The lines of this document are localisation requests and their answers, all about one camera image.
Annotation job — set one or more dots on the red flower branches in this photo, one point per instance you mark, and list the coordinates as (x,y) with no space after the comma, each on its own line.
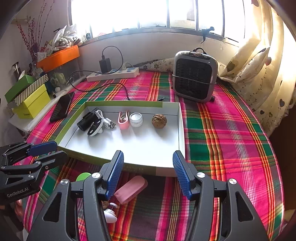
(32,30)

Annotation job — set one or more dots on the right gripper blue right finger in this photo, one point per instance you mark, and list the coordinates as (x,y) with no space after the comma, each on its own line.
(198,187)

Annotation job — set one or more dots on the black white round device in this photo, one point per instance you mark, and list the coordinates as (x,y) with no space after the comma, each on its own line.
(96,127)

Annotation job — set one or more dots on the black charger adapter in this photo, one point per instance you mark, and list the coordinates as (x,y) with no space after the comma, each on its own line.
(105,65)

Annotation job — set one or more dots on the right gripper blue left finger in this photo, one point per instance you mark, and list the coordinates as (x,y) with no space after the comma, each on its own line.
(98,187)

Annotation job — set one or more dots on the plaid bed sheet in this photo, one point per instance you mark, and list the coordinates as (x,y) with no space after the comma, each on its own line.
(222,138)

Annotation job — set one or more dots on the striped gift box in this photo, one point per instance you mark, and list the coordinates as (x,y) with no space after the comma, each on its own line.
(29,90)

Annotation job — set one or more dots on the orange storage bin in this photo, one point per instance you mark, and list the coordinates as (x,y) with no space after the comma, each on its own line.
(58,59)

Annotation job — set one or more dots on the small clear cream jar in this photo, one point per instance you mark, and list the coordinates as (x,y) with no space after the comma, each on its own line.
(136,119)

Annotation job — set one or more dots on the pink silicone clip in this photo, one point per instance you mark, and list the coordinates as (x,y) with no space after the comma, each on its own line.
(123,120)

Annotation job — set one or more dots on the grey portable fan heater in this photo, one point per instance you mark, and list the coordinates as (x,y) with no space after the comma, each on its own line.
(195,75)

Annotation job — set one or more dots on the black window latch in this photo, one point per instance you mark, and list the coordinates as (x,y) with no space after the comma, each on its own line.
(205,32)

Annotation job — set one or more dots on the pink oblong case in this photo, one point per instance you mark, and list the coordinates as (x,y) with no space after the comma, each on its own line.
(131,189)

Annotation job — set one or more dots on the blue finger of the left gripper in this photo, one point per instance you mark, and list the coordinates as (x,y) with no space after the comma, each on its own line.
(48,159)
(19,151)

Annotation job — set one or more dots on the black rectangular battery case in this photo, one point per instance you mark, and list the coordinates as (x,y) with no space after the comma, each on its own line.
(87,121)

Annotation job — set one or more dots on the green box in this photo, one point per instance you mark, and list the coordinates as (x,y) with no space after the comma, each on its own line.
(21,85)

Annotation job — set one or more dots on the floral pillow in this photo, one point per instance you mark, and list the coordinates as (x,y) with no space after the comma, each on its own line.
(158,65)

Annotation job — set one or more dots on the dark brown carved walnut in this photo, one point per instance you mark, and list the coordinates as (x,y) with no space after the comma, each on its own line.
(105,204)

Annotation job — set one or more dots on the yellow-green box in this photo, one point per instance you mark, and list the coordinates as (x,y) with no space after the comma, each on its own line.
(33,104)

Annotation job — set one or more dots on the brown walnut in tray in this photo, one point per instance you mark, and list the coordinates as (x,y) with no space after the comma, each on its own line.
(159,121)

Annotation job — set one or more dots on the black smartphone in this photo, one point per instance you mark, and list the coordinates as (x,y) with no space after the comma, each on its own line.
(61,109)

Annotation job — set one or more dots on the white power strip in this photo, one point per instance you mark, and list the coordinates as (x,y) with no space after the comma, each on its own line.
(131,72)

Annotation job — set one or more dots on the green white cardboard box tray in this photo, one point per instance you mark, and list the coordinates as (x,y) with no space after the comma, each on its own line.
(147,150)

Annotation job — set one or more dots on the cream heart-pattern curtain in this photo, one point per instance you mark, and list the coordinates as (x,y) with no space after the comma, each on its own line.
(262,71)

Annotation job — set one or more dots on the green round knob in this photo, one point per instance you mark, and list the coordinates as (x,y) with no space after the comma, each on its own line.
(83,176)

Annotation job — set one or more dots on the white round knob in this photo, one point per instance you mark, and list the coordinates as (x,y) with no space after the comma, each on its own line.
(109,213)

